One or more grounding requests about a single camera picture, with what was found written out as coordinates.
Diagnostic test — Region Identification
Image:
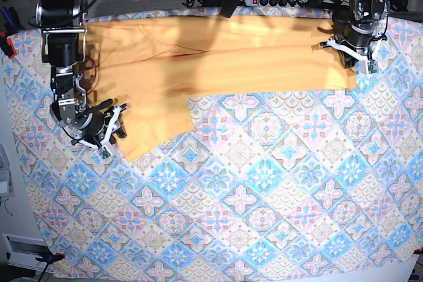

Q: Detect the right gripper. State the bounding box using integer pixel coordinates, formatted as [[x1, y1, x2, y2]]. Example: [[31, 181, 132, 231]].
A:
[[71, 103, 128, 160]]

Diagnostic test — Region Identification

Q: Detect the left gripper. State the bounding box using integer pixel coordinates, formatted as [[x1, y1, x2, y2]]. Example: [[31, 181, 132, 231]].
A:
[[319, 34, 387, 75]]

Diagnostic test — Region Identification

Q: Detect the white power strip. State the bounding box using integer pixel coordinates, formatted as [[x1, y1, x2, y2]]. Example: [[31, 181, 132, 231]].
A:
[[244, 0, 307, 7]]

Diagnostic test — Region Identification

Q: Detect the patterned blue tablecloth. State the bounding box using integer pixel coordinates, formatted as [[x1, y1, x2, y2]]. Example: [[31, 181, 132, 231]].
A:
[[1, 18, 422, 281]]

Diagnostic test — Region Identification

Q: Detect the orange black clamp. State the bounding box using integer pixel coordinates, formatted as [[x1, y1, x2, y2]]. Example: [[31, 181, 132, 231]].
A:
[[35, 252, 65, 265]]

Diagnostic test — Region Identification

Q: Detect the yellow T-shirt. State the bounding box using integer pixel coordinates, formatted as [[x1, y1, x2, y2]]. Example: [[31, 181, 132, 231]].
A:
[[87, 15, 356, 161]]

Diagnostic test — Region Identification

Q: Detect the red black clamp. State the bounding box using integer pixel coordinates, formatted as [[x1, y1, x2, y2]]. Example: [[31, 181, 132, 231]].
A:
[[0, 31, 17, 59]]

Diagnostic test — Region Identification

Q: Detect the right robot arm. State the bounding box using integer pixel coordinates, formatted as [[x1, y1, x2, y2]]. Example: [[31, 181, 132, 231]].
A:
[[34, 0, 127, 160]]

